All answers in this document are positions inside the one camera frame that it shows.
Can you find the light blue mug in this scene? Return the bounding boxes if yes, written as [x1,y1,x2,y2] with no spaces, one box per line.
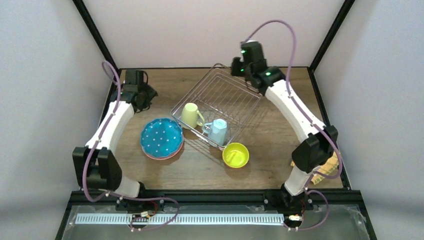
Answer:
[202,118,228,146]

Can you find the yellow-green bowl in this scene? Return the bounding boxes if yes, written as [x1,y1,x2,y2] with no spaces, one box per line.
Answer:
[222,142,250,169]

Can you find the pink plate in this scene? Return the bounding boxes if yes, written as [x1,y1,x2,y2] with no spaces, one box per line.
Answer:
[143,142,185,161]

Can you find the light green mug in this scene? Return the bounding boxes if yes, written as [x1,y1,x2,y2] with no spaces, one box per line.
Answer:
[180,102,205,129]

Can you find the metal wire dish rack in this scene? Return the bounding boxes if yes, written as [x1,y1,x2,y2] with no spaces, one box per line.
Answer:
[170,63,262,151]

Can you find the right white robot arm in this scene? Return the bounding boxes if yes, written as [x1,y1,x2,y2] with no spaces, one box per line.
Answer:
[231,40,338,196]

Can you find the blue polka dot plate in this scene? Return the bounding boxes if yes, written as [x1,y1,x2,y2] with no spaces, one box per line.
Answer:
[139,118,184,158]

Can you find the black aluminium frame rail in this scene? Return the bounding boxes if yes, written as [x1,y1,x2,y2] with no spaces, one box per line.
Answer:
[67,189,365,206]

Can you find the white slotted cable duct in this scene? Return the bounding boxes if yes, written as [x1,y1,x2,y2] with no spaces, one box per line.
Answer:
[71,213,285,226]

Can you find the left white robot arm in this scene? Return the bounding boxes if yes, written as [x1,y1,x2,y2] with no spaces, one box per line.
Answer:
[72,69,158,198]

